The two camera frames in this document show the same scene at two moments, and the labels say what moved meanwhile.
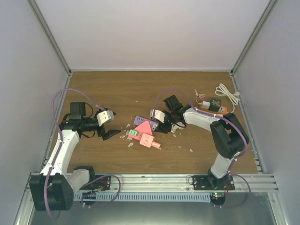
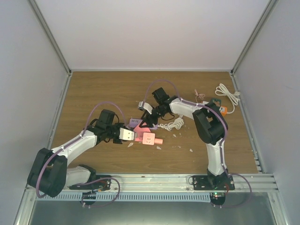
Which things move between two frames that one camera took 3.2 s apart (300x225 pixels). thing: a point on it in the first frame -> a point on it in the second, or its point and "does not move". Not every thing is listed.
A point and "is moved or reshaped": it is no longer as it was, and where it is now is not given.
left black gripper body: x=101 y=131 -> x=109 y=129
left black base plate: x=103 y=183 does not move
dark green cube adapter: x=215 y=104 does not move
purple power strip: x=138 y=121 is moved or reshaped
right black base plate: x=209 y=182 does not move
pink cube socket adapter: x=146 y=140 is moved or reshaped
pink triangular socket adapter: x=144 y=128 is moved or reshaped
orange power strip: x=222 y=110 does not move
